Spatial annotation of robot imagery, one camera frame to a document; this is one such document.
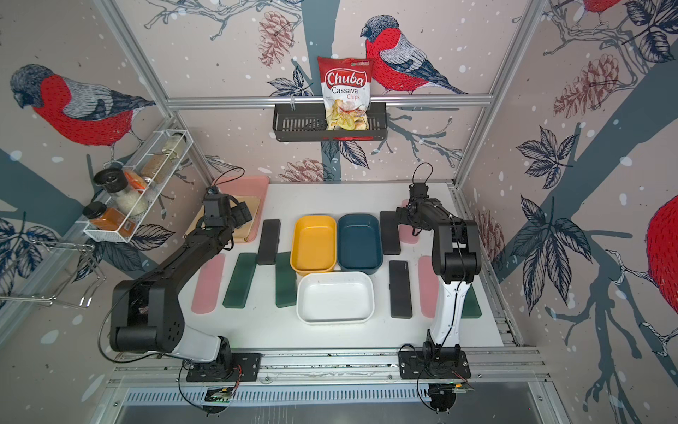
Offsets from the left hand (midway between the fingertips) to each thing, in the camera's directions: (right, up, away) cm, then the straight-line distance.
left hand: (237, 204), depth 90 cm
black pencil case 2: (+56, -13, +11) cm, 58 cm away
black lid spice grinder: (-19, +1, -22) cm, 29 cm away
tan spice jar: (-19, +11, -12) cm, 25 cm away
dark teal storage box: (+43, -17, +8) cm, 47 cm away
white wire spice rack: (-19, +20, -4) cm, 28 cm away
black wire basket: (+23, +32, +11) cm, 41 cm away
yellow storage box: (+26, -16, +9) cm, 32 cm away
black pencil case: (+8, -15, +11) cm, 20 cm away
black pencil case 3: (+57, -33, -5) cm, 66 cm away
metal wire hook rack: (-30, -18, -23) cm, 42 cm away
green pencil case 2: (+17, -27, 0) cm, 32 cm away
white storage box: (+35, -32, -4) cm, 47 cm away
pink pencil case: (+68, -28, 0) cm, 73 cm away
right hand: (+64, -6, +16) cm, 66 cm away
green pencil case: (+1, -29, -2) cm, 29 cm away
